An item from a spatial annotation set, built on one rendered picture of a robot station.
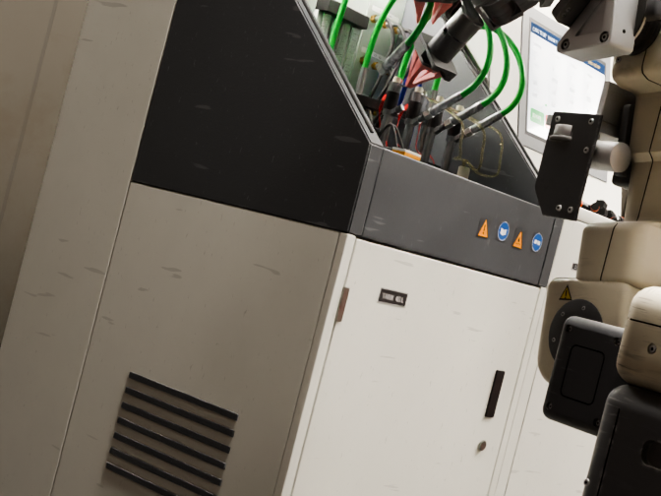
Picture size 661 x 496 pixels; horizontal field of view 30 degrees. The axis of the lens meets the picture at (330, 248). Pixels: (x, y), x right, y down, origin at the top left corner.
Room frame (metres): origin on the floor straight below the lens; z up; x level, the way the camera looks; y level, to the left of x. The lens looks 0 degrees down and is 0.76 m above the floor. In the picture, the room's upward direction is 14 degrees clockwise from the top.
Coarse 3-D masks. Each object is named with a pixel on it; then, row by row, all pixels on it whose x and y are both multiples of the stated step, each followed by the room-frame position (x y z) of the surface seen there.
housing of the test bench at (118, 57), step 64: (128, 0) 2.57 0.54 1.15; (128, 64) 2.54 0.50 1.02; (64, 128) 2.64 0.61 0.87; (128, 128) 2.50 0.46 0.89; (64, 192) 2.60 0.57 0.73; (64, 256) 2.57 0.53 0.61; (64, 320) 2.53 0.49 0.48; (0, 384) 2.63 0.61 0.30; (64, 384) 2.50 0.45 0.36; (0, 448) 2.60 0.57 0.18
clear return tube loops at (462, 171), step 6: (438, 102) 2.61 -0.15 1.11; (450, 108) 2.68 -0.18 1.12; (474, 120) 2.64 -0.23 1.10; (462, 126) 2.56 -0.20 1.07; (480, 126) 2.63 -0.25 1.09; (492, 126) 2.70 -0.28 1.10; (462, 132) 2.56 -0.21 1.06; (498, 132) 2.68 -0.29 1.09; (462, 138) 2.56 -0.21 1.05; (456, 156) 2.58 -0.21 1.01; (480, 156) 2.62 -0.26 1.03; (462, 162) 2.73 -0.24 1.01; (468, 162) 2.70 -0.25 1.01; (480, 162) 2.62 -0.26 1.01; (462, 168) 2.72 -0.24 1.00; (468, 168) 2.72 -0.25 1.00; (474, 168) 2.68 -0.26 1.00; (498, 168) 2.68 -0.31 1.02; (456, 174) 2.73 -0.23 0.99; (462, 174) 2.72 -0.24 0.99; (468, 174) 2.73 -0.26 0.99; (480, 174) 2.68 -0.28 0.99; (486, 174) 2.68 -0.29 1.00; (498, 174) 2.68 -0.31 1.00
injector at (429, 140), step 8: (432, 104) 2.66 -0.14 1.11; (440, 112) 2.65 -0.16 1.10; (432, 120) 2.65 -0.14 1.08; (440, 120) 2.65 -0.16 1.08; (432, 128) 2.65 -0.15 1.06; (440, 128) 2.64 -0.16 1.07; (432, 136) 2.65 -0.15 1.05; (424, 144) 2.66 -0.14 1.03; (432, 144) 2.66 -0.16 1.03; (424, 152) 2.65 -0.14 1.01; (424, 160) 2.65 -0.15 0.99
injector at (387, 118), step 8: (392, 88) 2.53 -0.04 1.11; (400, 88) 2.53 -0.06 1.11; (392, 96) 2.53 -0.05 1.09; (384, 104) 2.54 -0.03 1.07; (392, 104) 2.53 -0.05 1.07; (400, 104) 2.52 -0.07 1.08; (384, 112) 2.53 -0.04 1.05; (392, 112) 2.52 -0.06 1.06; (384, 120) 2.53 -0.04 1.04; (384, 136) 2.53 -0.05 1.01; (384, 144) 2.53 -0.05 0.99
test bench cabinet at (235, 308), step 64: (128, 192) 2.48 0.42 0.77; (128, 256) 2.44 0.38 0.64; (192, 256) 2.33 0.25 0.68; (256, 256) 2.23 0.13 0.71; (320, 256) 2.13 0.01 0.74; (128, 320) 2.41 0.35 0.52; (192, 320) 2.30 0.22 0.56; (256, 320) 2.20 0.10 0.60; (320, 320) 2.11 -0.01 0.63; (128, 384) 2.39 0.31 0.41; (192, 384) 2.28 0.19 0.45; (256, 384) 2.18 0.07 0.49; (64, 448) 2.47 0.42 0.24; (128, 448) 2.36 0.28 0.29; (192, 448) 2.25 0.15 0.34; (256, 448) 2.16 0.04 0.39
